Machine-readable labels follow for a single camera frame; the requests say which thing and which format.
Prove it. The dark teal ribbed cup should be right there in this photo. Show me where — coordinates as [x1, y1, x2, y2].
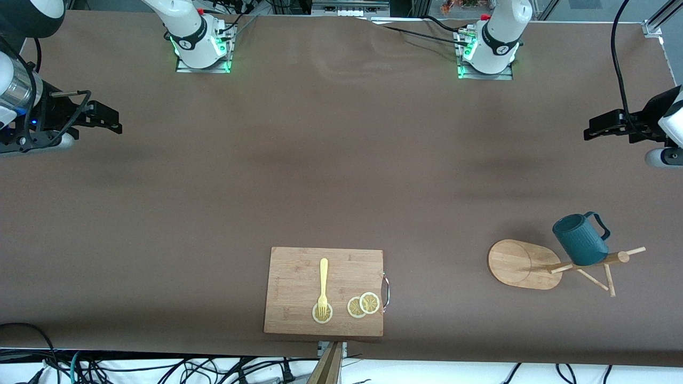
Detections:
[552, 211, 611, 267]

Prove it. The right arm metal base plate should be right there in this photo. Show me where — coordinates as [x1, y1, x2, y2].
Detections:
[175, 21, 234, 74]

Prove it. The wooden cup rack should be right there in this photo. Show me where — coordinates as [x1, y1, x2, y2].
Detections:
[487, 238, 647, 298]

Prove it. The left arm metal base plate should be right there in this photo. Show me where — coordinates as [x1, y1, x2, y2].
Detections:
[456, 29, 514, 81]

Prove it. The grey metal bracket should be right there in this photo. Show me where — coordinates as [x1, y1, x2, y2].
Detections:
[317, 341, 348, 358]

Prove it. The brown table mat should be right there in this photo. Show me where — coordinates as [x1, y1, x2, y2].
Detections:
[0, 10, 683, 369]

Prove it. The yellow plastic fork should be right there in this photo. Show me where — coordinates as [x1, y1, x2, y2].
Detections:
[317, 258, 330, 318]

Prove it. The teal cable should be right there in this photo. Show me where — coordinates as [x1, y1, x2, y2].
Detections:
[69, 351, 86, 384]

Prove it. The wooden post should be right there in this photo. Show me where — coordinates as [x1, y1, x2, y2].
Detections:
[305, 341, 344, 384]

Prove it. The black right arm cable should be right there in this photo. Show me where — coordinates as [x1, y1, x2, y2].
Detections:
[0, 37, 92, 153]

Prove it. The bamboo cutting board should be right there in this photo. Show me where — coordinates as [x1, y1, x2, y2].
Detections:
[264, 246, 385, 338]

